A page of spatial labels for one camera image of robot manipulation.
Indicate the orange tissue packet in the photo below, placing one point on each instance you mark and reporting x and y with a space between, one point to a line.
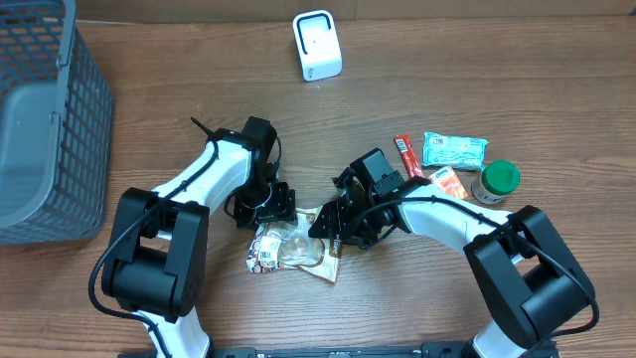
446 180

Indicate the white barcode scanner stand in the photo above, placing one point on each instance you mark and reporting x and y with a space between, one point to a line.
318 45

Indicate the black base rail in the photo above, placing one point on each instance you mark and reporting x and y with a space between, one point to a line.
425 350

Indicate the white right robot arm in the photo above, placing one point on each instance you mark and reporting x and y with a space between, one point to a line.
533 287

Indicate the green lidded jar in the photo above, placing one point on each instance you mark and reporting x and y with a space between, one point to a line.
498 180

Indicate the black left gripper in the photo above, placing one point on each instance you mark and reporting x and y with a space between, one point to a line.
281 205

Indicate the teal snack packet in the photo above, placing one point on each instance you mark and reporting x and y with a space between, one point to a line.
458 152

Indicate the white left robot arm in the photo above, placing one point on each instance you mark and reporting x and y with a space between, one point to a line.
153 270

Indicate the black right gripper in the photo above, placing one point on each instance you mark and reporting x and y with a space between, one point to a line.
336 214

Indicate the beige nut pouch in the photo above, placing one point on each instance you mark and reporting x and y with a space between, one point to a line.
287 245

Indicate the grey plastic mesh basket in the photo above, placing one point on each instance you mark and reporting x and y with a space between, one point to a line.
56 126

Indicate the red coffee stick sachet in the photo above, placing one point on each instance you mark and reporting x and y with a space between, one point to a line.
407 155

